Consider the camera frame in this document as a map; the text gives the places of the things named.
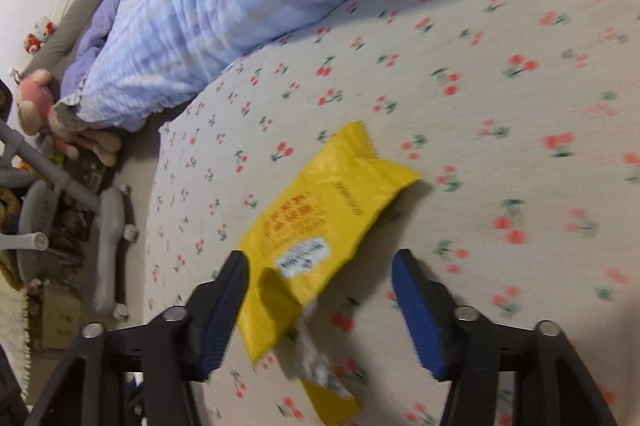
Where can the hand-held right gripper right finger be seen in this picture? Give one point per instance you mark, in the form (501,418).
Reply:
(415,301)

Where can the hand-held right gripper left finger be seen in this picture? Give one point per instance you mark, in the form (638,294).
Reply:
(225,306)

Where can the yellow plastic packet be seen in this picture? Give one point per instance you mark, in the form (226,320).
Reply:
(325,206)

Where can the grey wheeled chair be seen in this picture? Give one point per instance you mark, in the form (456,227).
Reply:
(107,246)

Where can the beige box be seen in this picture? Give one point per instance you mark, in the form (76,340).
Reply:
(60,316)

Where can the cream fluffy rug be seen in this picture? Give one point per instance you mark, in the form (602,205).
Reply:
(10,331)

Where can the cherry print bedsheet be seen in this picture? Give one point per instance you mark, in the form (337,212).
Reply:
(500,55)

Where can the pink plush toy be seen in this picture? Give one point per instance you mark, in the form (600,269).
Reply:
(37,100)

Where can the purple checked duvet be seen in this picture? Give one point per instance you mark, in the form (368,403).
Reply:
(225,5)

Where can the small red white plush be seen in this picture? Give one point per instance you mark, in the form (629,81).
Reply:
(42,35)

